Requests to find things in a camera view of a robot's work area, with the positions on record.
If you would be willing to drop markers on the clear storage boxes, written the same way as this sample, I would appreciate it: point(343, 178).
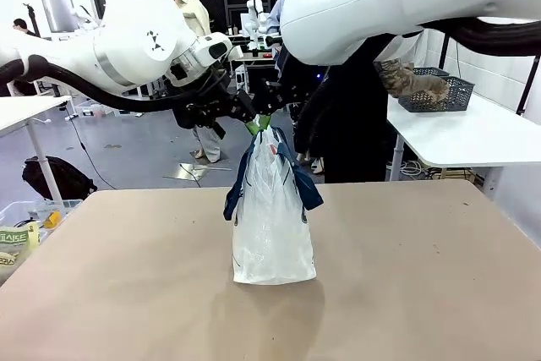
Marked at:
point(95, 108)

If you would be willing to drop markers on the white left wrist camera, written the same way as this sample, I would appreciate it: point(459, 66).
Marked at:
point(213, 48)

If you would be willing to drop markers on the dark background desk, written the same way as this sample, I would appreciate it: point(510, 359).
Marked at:
point(255, 65)

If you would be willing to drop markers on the yellow-green snack bag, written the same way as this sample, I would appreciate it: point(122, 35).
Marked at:
point(14, 247)

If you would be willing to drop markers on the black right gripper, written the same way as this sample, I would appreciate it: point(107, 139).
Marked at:
point(291, 94)

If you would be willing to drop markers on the small white background robot arm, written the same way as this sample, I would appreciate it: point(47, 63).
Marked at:
point(255, 14)

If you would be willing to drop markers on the grey plastic woven-pattern basket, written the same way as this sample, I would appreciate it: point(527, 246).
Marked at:
point(452, 96)
point(431, 71)

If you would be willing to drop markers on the person in black clothes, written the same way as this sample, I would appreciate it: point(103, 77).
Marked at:
point(355, 124)

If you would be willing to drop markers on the tattooed right forearm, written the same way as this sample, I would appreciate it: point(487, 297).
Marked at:
point(401, 78)

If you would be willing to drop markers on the seated background person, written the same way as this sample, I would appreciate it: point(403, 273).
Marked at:
point(23, 28)

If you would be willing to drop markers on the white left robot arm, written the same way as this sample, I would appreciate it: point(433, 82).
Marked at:
point(135, 35)

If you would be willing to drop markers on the white side table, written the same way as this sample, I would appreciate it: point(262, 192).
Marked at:
point(465, 132)
point(29, 111)

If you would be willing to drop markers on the mannequin with cream jacket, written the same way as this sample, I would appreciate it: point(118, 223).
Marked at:
point(192, 14)

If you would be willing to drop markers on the black backpack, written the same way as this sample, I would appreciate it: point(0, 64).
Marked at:
point(59, 177)

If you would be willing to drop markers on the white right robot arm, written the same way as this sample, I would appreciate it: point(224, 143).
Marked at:
point(359, 10)

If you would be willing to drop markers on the person's right hand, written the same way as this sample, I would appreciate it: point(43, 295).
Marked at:
point(437, 90)

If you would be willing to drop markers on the yellow object in bin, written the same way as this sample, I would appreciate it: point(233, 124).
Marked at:
point(51, 219)

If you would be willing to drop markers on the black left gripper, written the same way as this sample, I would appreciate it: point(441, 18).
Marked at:
point(200, 113)

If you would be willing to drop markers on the clear plastic storage bin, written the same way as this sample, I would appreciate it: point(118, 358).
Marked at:
point(38, 211)

